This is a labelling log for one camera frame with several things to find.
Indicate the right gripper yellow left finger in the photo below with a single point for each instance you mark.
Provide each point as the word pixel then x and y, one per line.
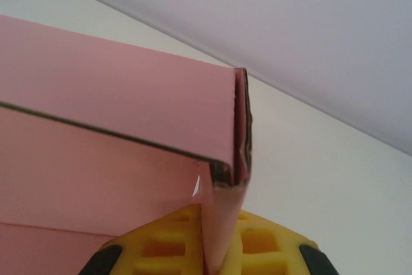
pixel 154 246

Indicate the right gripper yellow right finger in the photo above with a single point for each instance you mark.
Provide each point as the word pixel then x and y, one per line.
pixel 273 246

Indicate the pink cardboard box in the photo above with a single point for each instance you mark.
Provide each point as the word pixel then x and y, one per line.
pixel 112 143

